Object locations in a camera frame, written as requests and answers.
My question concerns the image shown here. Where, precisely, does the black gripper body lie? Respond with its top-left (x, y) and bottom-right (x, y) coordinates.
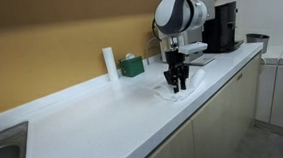
top-left (163, 50), bottom-right (188, 75)

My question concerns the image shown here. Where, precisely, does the green tissue box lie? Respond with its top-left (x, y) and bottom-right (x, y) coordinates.
top-left (118, 52), bottom-right (147, 79)

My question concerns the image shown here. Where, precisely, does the black countertop appliance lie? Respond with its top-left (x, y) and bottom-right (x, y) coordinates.
top-left (200, 0), bottom-right (247, 57)

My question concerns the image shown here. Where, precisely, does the white paper towel roll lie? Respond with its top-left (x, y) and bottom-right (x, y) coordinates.
top-left (99, 46), bottom-right (123, 83)

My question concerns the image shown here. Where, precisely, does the beige cabinet door with sticker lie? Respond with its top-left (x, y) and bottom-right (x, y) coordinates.
top-left (231, 50), bottom-right (262, 145)

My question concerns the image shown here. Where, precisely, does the grey waste bin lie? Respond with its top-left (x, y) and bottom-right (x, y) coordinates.
top-left (245, 32), bottom-right (271, 55)

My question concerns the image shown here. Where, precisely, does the stainless steel sink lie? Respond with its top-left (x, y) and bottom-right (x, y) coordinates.
top-left (0, 118), bottom-right (29, 158)

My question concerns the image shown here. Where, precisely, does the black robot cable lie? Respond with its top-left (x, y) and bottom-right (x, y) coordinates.
top-left (150, 19), bottom-right (164, 41)

